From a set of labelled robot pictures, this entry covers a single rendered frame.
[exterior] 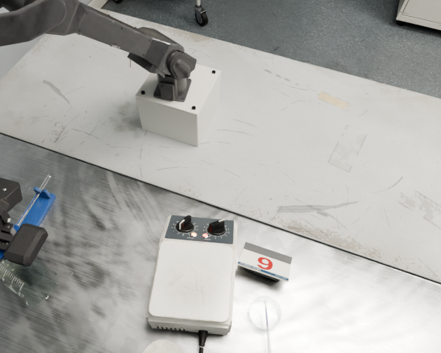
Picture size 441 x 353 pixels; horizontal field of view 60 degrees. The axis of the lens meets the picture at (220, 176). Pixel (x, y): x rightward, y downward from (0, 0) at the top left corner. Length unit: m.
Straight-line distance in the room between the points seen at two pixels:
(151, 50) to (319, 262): 0.47
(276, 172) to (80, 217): 0.40
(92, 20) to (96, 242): 0.39
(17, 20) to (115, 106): 0.48
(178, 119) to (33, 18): 0.38
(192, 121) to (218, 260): 0.30
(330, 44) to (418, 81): 0.58
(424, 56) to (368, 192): 2.05
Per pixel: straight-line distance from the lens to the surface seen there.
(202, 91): 0.80
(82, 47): 1.11
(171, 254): 0.62
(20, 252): 0.66
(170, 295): 0.60
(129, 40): 0.63
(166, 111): 0.79
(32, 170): 0.88
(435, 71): 2.75
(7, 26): 0.50
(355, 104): 0.99
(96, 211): 0.78
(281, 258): 0.72
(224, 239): 0.66
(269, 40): 2.61
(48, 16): 0.51
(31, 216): 0.81
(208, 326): 0.61
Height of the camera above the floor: 1.57
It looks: 57 degrees down
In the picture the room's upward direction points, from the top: 3 degrees clockwise
